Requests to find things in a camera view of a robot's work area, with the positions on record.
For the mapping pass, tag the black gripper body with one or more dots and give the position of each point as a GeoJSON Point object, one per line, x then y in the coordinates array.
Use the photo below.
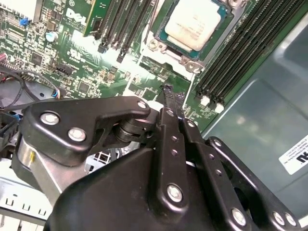
{"type": "Point", "coordinates": [108, 197]}

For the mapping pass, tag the thin metal locking lever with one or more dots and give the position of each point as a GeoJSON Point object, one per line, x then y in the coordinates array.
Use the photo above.
{"type": "Point", "coordinates": [149, 24]}

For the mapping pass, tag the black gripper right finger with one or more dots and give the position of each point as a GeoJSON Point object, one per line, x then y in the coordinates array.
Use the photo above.
{"type": "Point", "coordinates": [204, 156]}

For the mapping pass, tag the silver square CPU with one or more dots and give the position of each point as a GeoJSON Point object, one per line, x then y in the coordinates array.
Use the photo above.
{"type": "Point", "coordinates": [192, 24]}

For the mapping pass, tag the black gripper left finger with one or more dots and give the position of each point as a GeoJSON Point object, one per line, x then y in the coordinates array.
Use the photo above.
{"type": "Point", "coordinates": [72, 115]}

